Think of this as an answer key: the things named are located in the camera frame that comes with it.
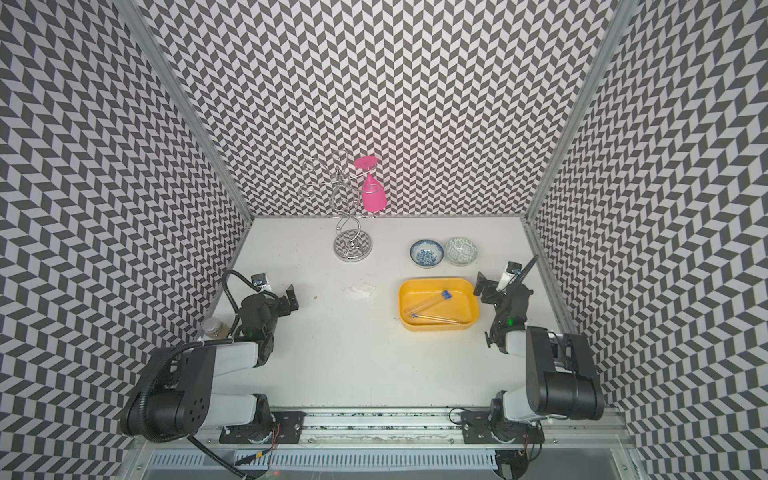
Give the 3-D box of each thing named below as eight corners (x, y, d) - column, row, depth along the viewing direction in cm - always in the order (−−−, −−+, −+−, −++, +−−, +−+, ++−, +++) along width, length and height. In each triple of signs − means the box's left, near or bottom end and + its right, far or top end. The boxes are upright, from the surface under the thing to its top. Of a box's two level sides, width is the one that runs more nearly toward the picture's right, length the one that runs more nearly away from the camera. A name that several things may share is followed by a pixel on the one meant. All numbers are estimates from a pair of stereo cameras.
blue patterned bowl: (410, 268, 104) (411, 260, 100) (410, 247, 110) (410, 238, 106) (443, 268, 104) (445, 260, 100) (441, 247, 110) (442, 239, 106)
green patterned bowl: (448, 266, 105) (449, 259, 101) (445, 244, 111) (446, 237, 108) (477, 266, 105) (479, 259, 102) (472, 244, 111) (475, 237, 108)
